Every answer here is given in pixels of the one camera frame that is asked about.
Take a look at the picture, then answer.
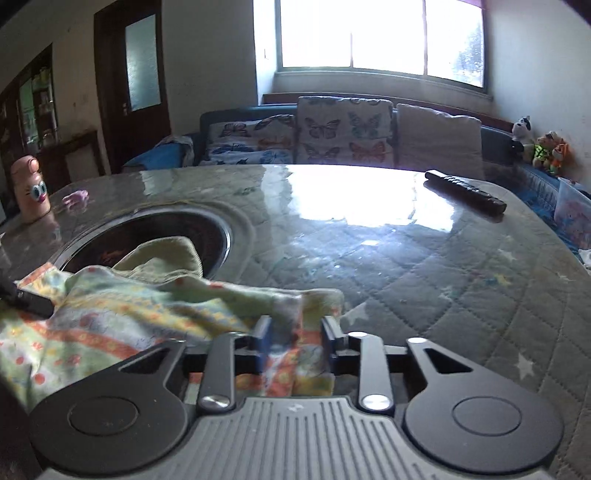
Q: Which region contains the large bright window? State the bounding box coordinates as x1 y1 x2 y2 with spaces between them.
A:
253 0 491 91

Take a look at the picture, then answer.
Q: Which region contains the dark wooden sideboard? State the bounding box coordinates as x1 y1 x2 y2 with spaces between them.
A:
45 130 100 186

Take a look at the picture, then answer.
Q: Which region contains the black remote control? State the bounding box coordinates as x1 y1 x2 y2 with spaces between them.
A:
423 169 508 217

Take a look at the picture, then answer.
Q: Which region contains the plush toy with yellow vest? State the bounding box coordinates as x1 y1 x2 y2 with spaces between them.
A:
530 131 562 169

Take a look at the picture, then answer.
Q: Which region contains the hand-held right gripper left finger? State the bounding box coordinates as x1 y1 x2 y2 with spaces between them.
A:
115 315 274 413

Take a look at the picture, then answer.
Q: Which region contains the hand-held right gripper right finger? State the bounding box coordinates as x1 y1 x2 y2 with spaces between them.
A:
321 315 478 412

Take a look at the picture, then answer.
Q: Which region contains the dark blue sofa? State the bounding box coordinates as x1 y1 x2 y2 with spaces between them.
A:
121 102 591 259

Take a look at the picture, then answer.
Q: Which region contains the black and white plush toy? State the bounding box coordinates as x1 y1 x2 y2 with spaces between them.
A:
510 115 537 162

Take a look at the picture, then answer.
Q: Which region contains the orange plush toy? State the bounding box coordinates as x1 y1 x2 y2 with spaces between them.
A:
551 143 571 174

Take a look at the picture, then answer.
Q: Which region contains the round metal pot recess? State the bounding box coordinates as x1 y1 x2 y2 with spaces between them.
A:
54 205 234 283

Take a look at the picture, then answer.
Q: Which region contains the colourful patterned children's shirt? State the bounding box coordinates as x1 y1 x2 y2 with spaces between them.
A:
0 235 345 412

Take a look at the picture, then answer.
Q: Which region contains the pink cartoon face bottle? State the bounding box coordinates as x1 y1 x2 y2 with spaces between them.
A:
11 155 51 225

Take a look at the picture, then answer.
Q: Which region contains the clear plastic storage box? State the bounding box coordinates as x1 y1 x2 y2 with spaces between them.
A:
553 177 591 239

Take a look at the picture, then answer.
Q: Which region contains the dark wooden display cabinet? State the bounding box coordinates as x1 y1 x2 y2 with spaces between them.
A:
0 45 59 185

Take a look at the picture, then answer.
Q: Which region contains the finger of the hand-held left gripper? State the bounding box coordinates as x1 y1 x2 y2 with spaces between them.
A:
0 276 55 320

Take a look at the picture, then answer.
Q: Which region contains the butterfly print cushion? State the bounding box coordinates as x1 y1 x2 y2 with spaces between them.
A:
295 95 396 169
202 114 297 167

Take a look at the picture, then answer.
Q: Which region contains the blue cloth pile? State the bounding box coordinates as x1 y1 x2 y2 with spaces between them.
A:
122 135 197 174

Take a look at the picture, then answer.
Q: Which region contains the dark wooden door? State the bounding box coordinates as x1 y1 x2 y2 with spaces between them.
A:
94 0 170 175

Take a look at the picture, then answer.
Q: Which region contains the white plain cushion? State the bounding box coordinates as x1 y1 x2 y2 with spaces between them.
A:
394 103 484 179

